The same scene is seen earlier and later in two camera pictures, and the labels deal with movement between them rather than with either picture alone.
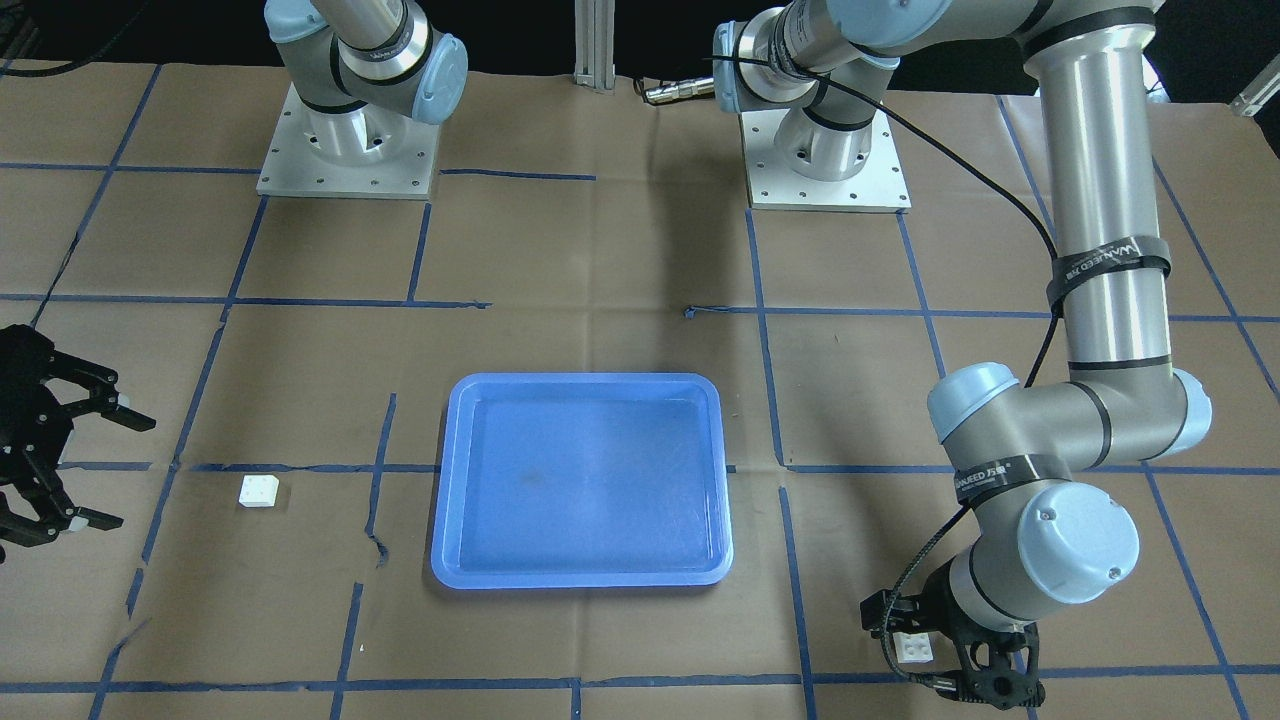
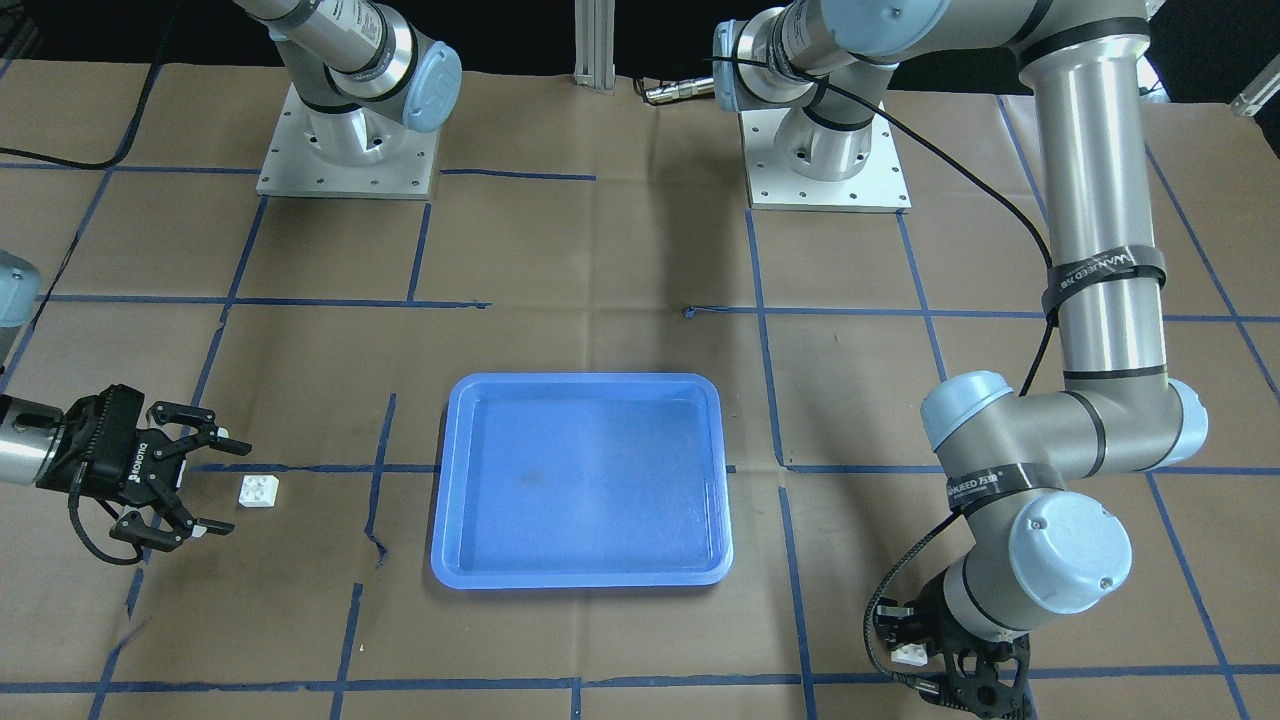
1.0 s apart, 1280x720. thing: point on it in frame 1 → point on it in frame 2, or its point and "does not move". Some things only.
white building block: [259, 490] does not move
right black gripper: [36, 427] → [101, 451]
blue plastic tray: [581, 481] does not move
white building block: [913, 647] does not move
